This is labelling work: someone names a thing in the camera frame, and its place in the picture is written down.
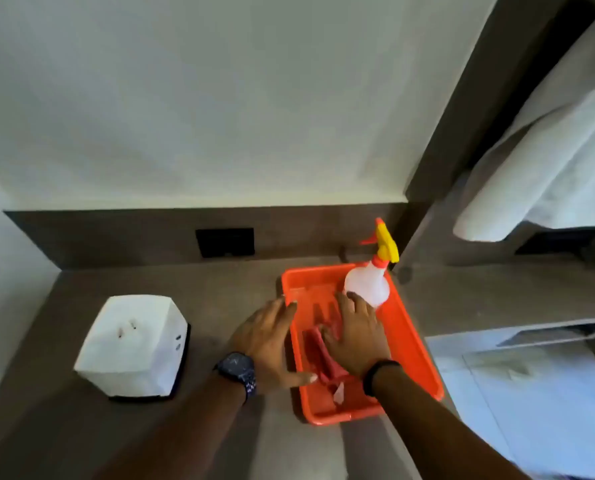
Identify person's left hand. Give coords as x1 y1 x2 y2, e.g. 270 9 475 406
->
226 296 319 395

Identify person's right hand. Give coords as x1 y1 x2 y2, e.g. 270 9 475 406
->
322 292 393 380

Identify red cloth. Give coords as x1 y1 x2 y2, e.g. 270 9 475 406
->
303 315 359 391

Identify person's right forearm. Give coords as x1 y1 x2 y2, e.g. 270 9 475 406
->
373 366 529 480

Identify person's left forearm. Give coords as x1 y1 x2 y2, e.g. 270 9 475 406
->
91 371 251 480

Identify black wristband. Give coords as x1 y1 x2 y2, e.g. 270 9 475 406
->
362 359 402 398

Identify dark wristwatch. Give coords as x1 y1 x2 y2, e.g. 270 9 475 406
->
214 352 258 401

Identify white spray bottle yellow trigger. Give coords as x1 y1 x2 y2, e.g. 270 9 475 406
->
344 218 401 309

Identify orange plastic tray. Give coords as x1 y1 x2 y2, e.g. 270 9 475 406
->
281 263 445 427

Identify white tissue box black base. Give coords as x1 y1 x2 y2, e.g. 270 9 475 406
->
73 295 191 401

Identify white ceramic fixture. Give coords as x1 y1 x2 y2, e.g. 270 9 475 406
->
424 322 595 480

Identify white towel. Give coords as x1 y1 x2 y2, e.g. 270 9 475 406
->
453 5 595 243

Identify black wall socket plate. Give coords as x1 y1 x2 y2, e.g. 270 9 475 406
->
195 227 255 259

